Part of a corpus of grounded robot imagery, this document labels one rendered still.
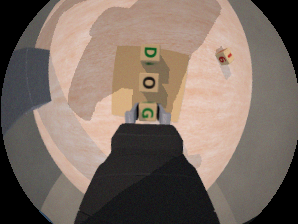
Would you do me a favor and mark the tan wooden block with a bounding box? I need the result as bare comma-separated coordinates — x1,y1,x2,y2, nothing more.
215,48,235,66
140,44,161,66
139,73,159,93
139,101,157,122

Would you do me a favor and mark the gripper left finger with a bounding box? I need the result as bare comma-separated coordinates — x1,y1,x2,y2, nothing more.
125,103,139,124

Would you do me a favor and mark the tan square mat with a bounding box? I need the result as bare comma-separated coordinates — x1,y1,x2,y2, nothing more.
112,46,189,122

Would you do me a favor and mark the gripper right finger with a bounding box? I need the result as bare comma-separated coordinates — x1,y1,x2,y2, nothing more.
157,103,171,125

